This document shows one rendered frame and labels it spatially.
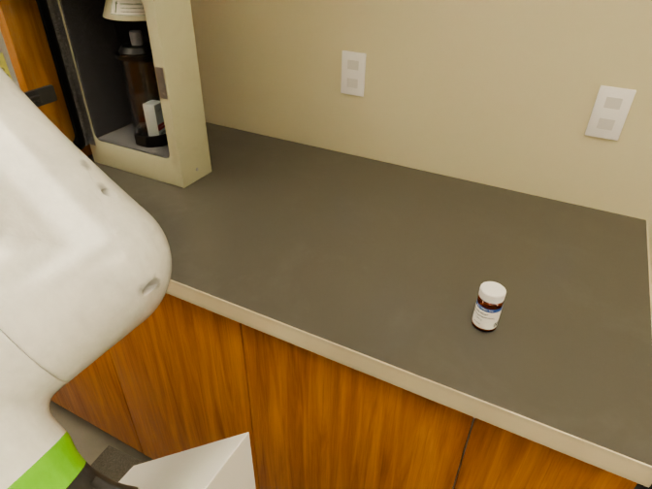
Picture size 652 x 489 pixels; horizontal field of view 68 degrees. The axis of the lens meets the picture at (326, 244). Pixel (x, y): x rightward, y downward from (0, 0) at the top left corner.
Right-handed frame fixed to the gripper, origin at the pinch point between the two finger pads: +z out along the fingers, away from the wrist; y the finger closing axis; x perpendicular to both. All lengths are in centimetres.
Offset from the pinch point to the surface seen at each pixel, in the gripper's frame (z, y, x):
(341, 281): 9, -66, 29
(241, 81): 66, -1, 16
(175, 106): 24.4, -13.8, 8.6
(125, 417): -6, -3, 96
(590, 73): 68, -96, 0
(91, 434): -6, 22, 123
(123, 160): 22.3, 6.0, 26.1
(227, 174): 34.6, -18.2, 29.4
